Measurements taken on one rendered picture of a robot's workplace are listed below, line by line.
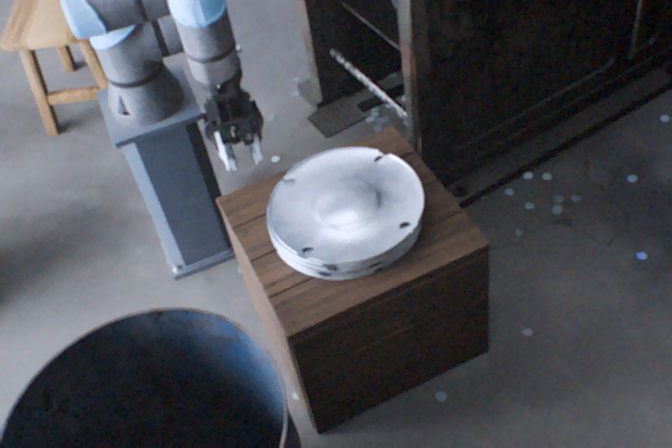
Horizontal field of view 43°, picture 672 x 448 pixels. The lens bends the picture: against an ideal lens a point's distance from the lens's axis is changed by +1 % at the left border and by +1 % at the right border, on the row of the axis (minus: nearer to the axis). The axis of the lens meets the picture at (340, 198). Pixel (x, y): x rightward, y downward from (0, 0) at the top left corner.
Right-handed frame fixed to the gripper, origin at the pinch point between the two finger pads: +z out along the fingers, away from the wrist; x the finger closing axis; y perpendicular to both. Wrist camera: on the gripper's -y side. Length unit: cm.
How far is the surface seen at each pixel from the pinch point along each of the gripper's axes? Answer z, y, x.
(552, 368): 57, 23, 48
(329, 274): 20.8, 12.8, 9.0
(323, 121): 40, -50, 21
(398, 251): 19.6, 13.0, 21.9
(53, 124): 52, -93, -50
